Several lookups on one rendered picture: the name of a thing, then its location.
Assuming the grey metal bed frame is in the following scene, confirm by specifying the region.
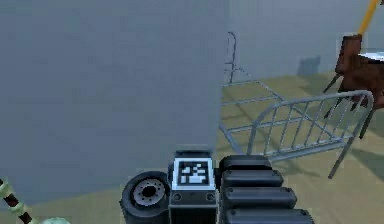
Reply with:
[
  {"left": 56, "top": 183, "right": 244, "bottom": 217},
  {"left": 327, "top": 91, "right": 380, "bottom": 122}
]
[{"left": 218, "top": 31, "right": 375, "bottom": 180}]

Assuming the yellow pole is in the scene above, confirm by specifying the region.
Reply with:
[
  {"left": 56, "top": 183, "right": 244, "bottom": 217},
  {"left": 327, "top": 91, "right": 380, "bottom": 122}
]
[{"left": 357, "top": 0, "right": 381, "bottom": 36}]

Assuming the brown wooden chair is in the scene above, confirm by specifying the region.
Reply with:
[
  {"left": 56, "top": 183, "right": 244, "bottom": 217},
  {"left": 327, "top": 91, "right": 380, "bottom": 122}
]
[{"left": 322, "top": 33, "right": 384, "bottom": 140}]

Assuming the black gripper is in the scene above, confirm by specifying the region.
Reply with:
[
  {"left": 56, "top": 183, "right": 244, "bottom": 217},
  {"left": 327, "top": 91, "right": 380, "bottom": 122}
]
[{"left": 119, "top": 170, "right": 172, "bottom": 224}]

